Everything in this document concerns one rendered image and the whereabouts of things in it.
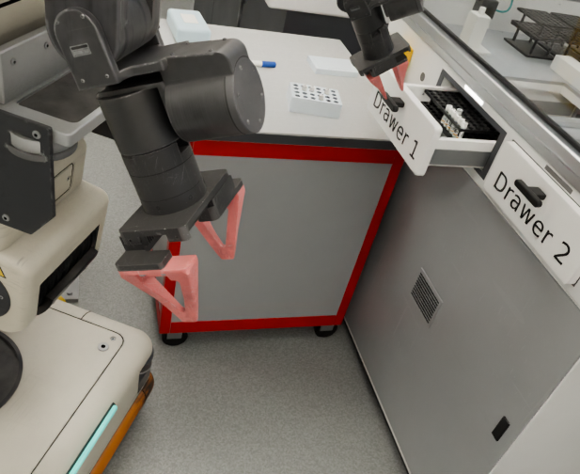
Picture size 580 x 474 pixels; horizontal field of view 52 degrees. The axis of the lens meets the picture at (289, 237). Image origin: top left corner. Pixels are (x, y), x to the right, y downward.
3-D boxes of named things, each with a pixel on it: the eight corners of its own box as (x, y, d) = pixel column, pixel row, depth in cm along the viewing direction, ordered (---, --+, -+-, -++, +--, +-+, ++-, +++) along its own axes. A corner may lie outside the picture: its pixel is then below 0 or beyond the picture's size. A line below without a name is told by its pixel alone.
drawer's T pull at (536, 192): (535, 209, 101) (539, 202, 100) (511, 183, 107) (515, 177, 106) (552, 209, 102) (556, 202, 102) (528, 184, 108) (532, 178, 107)
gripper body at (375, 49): (413, 53, 108) (401, 17, 103) (362, 79, 109) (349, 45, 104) (399, 39, 113) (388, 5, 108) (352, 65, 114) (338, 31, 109)
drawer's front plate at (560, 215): (565, 286, 99) (600, 235, 93) (482, 186, 121) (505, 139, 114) (573, 286, 100) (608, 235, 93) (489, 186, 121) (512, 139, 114)
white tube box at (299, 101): (289, 111, 142) (291, 97, 139) (286, 95, 148) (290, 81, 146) (338, 118, 144) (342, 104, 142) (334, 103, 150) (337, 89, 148)
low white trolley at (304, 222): (153, 357, 171) (177, 126, 125) (140, 223, 216) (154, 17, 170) (337, 346, 190) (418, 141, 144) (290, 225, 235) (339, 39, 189)
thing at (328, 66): (315, 73, 163) (316, 68, 162) (306, 60, 169) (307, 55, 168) (356, 77, 167) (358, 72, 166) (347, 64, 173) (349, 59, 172)
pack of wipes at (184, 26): (210, 46, 162) (212, 30, 159) (176, 43, 159) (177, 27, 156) (198, 24, 173) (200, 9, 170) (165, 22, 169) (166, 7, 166)
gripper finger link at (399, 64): (418, 91, 114) (405, 51, 107) (384, 109, 114) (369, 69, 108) (405, 76, 119) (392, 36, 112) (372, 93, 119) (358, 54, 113)
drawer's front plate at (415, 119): (415, 177, 118) (435, 128, 111) (366, 106, 139) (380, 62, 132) (423, 177, 118) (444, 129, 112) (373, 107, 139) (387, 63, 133)
